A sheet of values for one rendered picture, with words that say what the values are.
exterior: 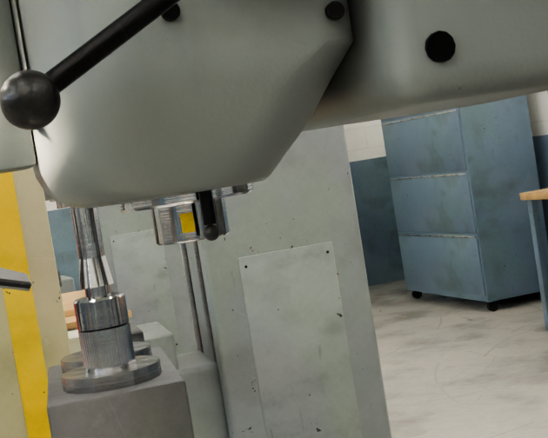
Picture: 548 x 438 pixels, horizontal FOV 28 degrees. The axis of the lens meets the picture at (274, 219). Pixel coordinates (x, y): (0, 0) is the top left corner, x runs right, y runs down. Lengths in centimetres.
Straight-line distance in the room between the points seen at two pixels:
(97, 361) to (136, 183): 38
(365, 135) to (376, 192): 56
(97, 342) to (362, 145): 954
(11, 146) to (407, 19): 24
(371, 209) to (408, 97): 986
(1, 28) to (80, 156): 10
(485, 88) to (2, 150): 29
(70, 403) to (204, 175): 37
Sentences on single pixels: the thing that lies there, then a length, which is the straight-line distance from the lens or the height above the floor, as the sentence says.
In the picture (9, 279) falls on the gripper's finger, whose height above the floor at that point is 125.
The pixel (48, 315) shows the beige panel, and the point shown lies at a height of 107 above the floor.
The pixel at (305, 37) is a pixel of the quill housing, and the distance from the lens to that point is 62.
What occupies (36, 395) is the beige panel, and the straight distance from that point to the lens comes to 244.
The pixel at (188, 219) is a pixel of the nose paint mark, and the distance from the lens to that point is 67.
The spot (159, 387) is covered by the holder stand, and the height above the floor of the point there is 114.
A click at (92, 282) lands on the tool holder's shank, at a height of 124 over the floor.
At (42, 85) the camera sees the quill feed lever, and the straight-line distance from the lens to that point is 55.
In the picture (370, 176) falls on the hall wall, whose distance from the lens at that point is 1049.
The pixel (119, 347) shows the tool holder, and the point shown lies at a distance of 99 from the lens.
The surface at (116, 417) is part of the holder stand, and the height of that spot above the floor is 113.
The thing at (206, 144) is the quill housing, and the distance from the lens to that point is 62.
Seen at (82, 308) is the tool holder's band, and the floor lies 122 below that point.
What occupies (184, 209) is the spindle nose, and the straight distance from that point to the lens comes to 67.
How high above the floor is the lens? 132
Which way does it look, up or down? 3 degrees down
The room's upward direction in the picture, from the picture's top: 9 degrees counter-clockwise
